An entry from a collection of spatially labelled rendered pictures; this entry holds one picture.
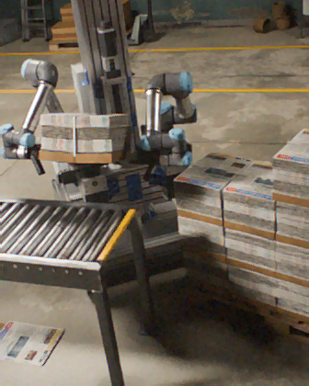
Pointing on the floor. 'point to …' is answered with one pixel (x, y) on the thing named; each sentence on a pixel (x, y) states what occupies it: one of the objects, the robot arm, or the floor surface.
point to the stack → (209, 235)
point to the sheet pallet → (67, 33)
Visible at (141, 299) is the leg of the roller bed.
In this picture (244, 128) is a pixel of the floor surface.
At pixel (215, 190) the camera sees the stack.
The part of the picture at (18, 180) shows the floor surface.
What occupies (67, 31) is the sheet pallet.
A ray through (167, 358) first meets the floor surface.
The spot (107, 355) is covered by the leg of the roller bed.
